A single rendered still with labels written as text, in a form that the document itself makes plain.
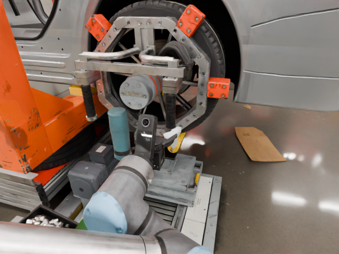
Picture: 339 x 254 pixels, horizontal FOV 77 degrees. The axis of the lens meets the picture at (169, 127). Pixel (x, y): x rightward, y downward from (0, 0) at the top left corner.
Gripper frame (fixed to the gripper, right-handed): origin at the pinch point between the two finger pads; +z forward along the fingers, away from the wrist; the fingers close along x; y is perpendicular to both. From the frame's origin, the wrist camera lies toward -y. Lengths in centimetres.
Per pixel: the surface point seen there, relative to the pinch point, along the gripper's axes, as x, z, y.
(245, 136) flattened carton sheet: 41, 139, 82
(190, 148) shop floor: -8, 105, 83
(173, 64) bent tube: 0.2, 11.5, -16.1
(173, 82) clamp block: 1.1, 8.5, -11.2
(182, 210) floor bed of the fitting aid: 2, 30, 76
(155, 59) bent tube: -6.1, 11.6, -17.5
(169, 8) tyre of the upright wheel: -9, 39, -32
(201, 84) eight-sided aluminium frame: 7.3, 30.5, -3.9
